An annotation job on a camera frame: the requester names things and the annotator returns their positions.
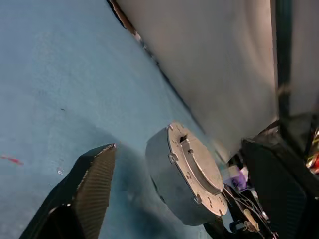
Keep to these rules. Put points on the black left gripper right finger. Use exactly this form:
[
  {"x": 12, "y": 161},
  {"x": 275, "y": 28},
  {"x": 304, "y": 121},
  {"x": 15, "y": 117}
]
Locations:
[{"x": 281, "y": 194}]

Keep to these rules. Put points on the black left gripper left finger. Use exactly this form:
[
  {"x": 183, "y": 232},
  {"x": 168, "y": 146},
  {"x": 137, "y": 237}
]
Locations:
[{"x": 92, "y": 189}]

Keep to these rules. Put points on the motor housing with copper windings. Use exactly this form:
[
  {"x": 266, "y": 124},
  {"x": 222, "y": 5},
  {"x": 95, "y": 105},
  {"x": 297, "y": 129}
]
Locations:
[{"x": 167, "y": 184}]

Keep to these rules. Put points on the purple object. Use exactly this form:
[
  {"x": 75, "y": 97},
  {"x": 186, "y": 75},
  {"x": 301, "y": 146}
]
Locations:
[{"x": 236, "y": 178}]

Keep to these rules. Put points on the dark vertical pole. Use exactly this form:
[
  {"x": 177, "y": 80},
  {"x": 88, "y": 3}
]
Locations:
[{"x": 282, "y": 49}]

